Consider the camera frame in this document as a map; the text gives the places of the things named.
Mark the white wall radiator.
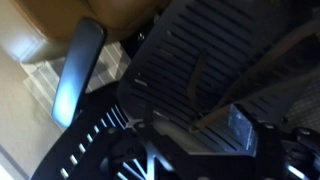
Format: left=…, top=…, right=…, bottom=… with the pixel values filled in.
left=22, top=42, right=131, bottom=128

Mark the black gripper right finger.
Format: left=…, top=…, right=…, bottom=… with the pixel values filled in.
left=229, top=104, right=320, bottom=180

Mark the black slatted office chair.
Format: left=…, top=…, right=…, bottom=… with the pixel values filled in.
left=30, top=0, right=319, bottom=180

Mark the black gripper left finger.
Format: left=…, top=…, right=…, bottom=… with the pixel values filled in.
left=99, top=118, right=200, bottom=180

